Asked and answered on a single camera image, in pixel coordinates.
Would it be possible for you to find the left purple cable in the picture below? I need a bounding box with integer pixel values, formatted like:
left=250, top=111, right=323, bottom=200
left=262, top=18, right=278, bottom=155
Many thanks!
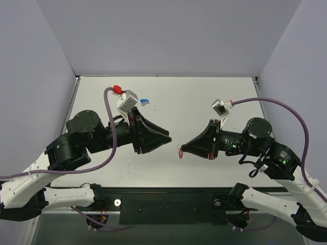
left=0, top=85, right=122, bottom=179

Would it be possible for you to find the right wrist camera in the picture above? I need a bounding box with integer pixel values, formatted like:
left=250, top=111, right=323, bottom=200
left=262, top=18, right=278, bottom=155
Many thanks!
left=211, top=99, right=233, bottom=128

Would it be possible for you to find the purple cable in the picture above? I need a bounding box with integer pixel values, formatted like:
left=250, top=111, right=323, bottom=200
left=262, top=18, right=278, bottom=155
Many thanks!
left=224, top=97, right=327, bottom=202
left=0, top=85, right=122, bottom=179

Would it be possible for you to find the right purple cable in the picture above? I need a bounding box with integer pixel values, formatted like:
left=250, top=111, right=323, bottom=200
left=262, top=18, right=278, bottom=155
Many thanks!
left=224, top=97, right=327, bottom=202

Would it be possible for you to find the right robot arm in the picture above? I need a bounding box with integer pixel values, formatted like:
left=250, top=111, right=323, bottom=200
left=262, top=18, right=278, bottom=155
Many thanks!
left=179, top=117, right=326, bottom=242

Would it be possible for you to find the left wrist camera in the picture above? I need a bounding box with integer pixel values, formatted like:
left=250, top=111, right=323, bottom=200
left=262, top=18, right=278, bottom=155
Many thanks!
left=116, top=90, right=138, bottom=123

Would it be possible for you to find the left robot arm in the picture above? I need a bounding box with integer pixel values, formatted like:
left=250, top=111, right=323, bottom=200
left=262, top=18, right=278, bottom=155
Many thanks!
left=1, top=107, right=172, bottom=222

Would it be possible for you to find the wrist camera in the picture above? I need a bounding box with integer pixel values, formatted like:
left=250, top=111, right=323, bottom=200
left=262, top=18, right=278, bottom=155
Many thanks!
left=211, top=99, right=233, bottom=128
left=116, top=90, right=138, bottom=123

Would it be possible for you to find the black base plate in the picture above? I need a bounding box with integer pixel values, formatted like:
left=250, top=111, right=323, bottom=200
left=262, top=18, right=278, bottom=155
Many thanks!
left=76, top=187, right=256, bottom=227

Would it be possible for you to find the red key tag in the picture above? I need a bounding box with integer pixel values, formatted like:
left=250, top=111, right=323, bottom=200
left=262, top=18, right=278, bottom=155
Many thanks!
left=178, top=148, right=183, bottom=159

